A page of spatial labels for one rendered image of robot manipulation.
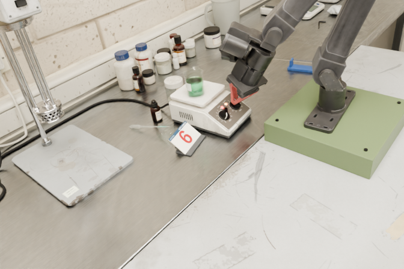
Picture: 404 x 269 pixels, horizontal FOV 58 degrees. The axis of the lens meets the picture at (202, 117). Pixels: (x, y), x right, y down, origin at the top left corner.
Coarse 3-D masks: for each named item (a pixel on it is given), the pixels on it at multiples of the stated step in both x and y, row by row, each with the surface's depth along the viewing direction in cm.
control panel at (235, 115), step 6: (228, 96) 104; (222, 102) 102; (228, 102) 103; (240, 102) 104; (216, 108) 100; (228, 108) 101; (240, 108) 103; (246, 108) 104; (210, 114) 98; (216, 114) 98; (234, 114) 101; (240, 114) 101; (222, 120) 98; (228, 120) 99; (234, 120) 99; (228, 126) 97
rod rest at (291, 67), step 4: (292, 64) 127; (296, 64) 128; (288, 68) 126; (292, 68) 126; (296, 68) 125; (300, 68) 125; (304, 68) 124; (308, 68) 124; (308, 72) 123; (312, 72) 123
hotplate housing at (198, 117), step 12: (216, 96) 104; (180, 108) 102; (192, 108) 100; (204, 108) 99; (180, 120) 105; (192, 120) 102; (204, 120) 99; (216, 120) 97; (240, 120) 101; (216, 132) 99; (228, 132) 97
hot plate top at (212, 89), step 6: (204, 84) 107; (210, 84) 106; (216, 84) 106; (180, 90) 105; (210, 90) 103; (216, 90) 103; (222, 90) 104; (174, 96) 103; (180, 96) 103; (186, 96) 102; (204, 96) 101; (210, 96) 101; (186, 102) 100; (192, 102) 99; (198, 102) 99; (204, 102) 98
